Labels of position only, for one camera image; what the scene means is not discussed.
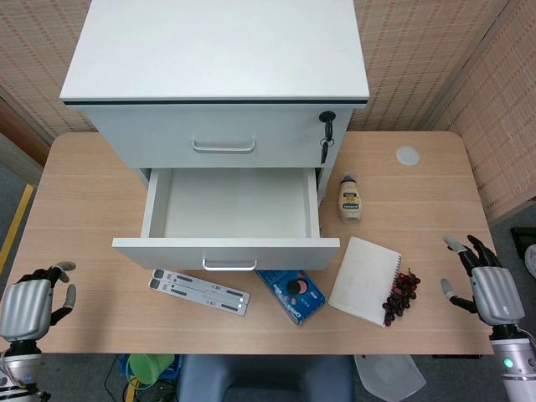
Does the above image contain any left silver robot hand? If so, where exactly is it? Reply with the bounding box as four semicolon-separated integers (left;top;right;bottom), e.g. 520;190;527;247
0;261;78;343

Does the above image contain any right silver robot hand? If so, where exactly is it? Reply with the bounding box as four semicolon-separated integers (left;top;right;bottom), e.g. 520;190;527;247
440;234;527;327

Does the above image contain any white cabinet drawer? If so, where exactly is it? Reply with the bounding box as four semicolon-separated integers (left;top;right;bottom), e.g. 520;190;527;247
111;167;341;272

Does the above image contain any tall white lockable drawer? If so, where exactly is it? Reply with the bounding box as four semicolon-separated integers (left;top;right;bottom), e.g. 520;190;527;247
81;104;352;169

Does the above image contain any white drawer cabinet body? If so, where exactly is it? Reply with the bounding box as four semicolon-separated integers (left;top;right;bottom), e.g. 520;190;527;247
59;0;370;235

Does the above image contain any black floor base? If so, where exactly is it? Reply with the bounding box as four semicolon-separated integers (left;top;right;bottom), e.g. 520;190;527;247
510;225;536;256

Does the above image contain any dark red grape bunch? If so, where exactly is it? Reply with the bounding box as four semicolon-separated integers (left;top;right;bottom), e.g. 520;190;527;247
382;267;421;327

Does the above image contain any green plastic bucket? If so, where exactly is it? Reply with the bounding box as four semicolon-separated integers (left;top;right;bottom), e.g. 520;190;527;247
127;353;176;386

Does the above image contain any white spiral notebook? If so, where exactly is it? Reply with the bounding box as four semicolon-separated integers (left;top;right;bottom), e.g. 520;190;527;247
327;235;403;329

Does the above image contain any translucent white plastic container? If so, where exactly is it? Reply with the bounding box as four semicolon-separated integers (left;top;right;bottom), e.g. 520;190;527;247
353;353;427;402

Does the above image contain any beige sauce squeeze bottle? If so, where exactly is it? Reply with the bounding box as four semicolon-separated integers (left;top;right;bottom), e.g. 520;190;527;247
338;171;364;224

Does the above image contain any silver folding laptop stand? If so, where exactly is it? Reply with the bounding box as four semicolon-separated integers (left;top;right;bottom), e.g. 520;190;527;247
147;268;251;318

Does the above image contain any blue Oreo cookie box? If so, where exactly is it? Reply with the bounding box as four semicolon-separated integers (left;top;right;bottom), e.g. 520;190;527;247
254;269;327;327

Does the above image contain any blue office chair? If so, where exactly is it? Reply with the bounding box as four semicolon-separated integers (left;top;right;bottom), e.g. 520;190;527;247
175;353;357;402

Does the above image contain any yellow cable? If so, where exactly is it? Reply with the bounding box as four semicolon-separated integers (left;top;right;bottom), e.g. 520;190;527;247
124;374;147;402

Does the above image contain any grey round cable grommet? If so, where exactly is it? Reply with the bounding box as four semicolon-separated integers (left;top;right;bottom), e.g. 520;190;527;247
395;145;420;166

